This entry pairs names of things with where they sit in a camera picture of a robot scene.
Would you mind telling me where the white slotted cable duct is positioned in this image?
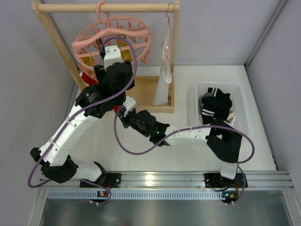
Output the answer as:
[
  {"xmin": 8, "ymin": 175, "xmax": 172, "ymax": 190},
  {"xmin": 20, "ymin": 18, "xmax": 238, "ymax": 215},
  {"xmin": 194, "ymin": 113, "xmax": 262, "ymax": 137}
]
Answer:
[{"xmin": 47, "ymin": 190, "xmax": 237, "ymax": 201}]

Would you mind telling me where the wooden clothes rack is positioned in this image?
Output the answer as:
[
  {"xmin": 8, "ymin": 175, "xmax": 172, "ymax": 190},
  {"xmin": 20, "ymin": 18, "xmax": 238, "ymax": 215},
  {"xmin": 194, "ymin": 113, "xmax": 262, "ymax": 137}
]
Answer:
[{"xmin": 31, "ymin": 0, "xmax": 180, "ymax": 113}]

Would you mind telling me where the yellow sock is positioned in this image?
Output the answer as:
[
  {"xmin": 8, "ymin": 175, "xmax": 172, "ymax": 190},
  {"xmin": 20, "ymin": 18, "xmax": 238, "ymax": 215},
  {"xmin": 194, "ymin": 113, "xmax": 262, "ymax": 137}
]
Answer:
[
  {"xmin": 116, "ymin": 39, "xmax": 133, "ymax": 62},
  {"xmin": 81, "ymin": 56, "xmax": 92, "ymax": 66}
]

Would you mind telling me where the black white striped sock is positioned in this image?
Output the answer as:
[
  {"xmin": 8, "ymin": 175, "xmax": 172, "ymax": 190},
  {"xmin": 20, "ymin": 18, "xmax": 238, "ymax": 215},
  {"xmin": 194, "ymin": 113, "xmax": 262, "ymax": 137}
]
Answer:
[{"xmin": 198, "ymin": 87, "xmax": 232, "ymax": 125}]

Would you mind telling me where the red sock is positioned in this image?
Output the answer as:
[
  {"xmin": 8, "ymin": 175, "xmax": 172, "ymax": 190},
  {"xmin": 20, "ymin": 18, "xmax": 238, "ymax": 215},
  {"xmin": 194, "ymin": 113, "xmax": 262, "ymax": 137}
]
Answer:
[
  {"xmin": 113, "ymin": 105, "xmax": 124, "ymax": 115},
  {"xmin": 79, "ymin": 72, "xmax": 98, "ymax": 86}
]

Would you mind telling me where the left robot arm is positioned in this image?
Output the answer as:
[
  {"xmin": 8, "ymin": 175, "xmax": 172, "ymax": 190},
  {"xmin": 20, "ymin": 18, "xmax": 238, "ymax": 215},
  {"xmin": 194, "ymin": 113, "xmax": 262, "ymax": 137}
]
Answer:
[{"xmin": 30, "ymin": 60, "xmax": 135, "ymax": 183}]

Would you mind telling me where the pink round clip hanger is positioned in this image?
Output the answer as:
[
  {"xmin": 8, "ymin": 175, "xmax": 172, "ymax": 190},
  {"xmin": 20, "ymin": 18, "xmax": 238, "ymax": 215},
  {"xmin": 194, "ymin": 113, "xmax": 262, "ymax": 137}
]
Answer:
[{"xmin": 72, "ymin": 1, "xmax": 151, "ymax": 81}]

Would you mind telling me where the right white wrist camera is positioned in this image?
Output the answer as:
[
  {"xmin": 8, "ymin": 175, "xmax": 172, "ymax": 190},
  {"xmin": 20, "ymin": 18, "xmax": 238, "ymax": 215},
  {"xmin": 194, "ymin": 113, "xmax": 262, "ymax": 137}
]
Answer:
[{"xmin": 122, "ymin": 96, "xmax": 136, "ymax": 117}]

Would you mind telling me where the white plastic basket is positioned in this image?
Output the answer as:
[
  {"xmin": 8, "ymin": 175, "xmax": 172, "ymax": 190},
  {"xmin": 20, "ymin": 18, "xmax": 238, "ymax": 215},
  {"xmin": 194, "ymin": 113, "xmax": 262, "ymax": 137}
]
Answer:
[{"xmin": 188, "ymin": 81, "xmax": 249, "ymax": 135}]

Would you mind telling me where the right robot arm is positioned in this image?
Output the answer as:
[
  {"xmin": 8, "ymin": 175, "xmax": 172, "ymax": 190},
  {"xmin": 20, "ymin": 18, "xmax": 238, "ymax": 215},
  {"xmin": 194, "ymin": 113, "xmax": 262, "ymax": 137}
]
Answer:
[{"xmin": 113, "ymin": 107, "xmax": 246, "ymax": 180}]

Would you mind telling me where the white cloth on hanger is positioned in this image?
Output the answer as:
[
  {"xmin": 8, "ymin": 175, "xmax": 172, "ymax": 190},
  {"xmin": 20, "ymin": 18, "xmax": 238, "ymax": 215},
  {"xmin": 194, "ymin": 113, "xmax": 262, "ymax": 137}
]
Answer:
[{"xmin": 152, "ymin": 41, "xmax": 173, "ymax": 106}]

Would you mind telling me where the brown patterned sock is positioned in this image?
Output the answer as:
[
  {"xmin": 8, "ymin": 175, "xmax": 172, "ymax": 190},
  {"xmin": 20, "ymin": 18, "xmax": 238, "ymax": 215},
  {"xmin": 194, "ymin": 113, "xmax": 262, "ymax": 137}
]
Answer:
[{"xmin": 226, "ymin": 110, "xmax": 236, "ymax": 123}]

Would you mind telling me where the aluminium mounting rail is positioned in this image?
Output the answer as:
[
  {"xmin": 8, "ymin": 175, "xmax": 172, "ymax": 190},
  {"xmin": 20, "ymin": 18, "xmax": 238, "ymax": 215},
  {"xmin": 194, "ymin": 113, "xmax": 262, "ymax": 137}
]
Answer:
[{"xmin": 39, "ymin": 171, "xmax": 294, "ymax": 189}]

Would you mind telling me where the pink metal-hook hanger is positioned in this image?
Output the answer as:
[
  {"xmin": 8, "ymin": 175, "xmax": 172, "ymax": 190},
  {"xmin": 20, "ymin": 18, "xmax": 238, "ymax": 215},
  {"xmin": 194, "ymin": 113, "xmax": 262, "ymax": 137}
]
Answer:
[{"xmin": 164, "ymin": 2, "xmax": 172, "ymax": 70}]

